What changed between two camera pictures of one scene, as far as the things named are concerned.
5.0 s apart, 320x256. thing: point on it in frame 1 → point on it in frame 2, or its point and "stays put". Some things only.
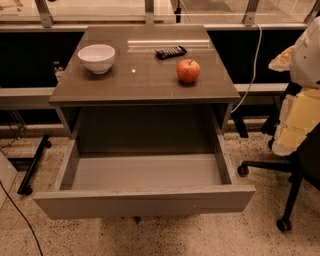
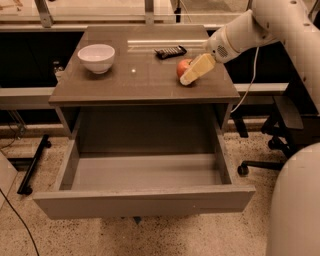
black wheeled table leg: (24, 187) stays put
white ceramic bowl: (97, 58) stays put
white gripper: (308, 60) → (218, 47)
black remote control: (170, 52) stays put
